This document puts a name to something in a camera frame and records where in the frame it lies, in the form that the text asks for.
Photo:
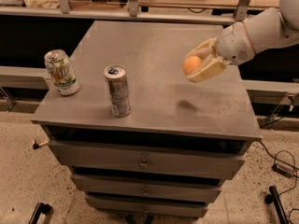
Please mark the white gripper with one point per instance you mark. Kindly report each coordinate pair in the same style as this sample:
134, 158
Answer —
234, 45

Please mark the orange fruit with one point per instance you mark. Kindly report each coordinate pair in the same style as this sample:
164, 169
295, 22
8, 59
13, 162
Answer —
191, 64

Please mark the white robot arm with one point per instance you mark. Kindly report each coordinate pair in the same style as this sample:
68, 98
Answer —
274, 28

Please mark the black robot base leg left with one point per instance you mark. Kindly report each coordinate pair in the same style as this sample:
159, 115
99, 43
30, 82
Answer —
41, 209

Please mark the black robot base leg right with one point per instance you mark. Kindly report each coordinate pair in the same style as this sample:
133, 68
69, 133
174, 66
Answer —
273, 197

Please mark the silver redbull can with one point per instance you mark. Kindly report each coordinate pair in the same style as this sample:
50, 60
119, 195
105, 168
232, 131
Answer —
117, 84

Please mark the white green 7up can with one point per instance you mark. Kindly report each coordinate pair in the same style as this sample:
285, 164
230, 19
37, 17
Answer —
61, 72

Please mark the grey drawer cabinet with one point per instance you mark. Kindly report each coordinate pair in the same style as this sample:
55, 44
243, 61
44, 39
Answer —
166, 110

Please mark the top grey drawer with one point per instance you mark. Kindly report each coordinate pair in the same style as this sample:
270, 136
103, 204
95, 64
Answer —
152, 160

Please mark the grey drawer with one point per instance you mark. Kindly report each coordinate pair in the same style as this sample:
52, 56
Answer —
152, 160
137, 188
146, 207

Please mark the middle grey drawer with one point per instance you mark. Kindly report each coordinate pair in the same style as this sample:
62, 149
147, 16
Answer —
137, 188

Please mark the bottom grey drawer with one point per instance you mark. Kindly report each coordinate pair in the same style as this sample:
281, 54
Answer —
146, 207

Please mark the metal rail shelf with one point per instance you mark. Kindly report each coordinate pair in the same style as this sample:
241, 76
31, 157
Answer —
132, 10

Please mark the black power adapter with cable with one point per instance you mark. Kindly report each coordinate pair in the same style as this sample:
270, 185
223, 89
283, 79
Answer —
289, 170

